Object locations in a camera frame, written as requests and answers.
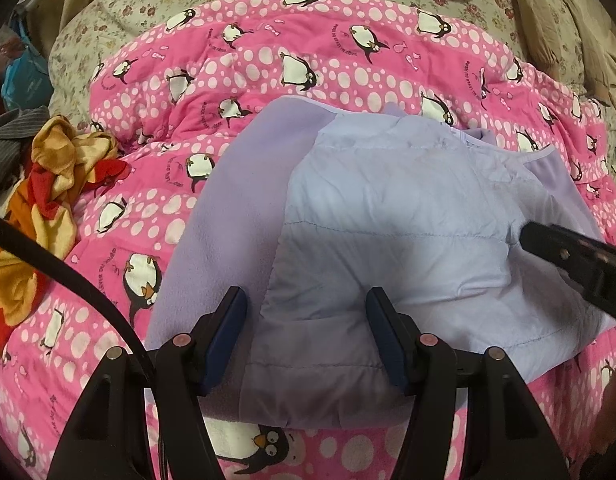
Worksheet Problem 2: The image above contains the pink penguin print blanket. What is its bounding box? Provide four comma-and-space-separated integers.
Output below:
0, 0, 616, 480

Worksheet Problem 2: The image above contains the orange yellow red cloth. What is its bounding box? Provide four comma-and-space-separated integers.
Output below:
0, 115, 120, 363

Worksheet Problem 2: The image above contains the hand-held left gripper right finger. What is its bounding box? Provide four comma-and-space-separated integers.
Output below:
365, 286, 571, 480

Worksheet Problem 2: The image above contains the lavender zip jacket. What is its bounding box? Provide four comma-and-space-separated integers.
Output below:
144, 96, 616, 431

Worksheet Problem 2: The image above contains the blue plastic bag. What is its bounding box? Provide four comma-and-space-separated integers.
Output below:
0, 25, 54, 111

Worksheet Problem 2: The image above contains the black cable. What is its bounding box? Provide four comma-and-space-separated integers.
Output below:
0, 212, 156, 388

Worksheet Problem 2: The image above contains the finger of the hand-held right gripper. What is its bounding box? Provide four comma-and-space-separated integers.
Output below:
518, 221, 608, 288

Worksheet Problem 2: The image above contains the beige crumpled cloth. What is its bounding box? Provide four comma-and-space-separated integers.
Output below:
502, 0, 616, 111

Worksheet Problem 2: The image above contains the person's right forearm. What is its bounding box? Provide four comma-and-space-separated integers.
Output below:
578, 335, 616, 480

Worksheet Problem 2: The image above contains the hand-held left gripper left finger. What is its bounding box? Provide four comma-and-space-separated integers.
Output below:
48, 286, 249, 480

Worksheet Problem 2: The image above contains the grey striped garment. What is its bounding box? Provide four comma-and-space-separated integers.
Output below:
0, 106, 51, 211

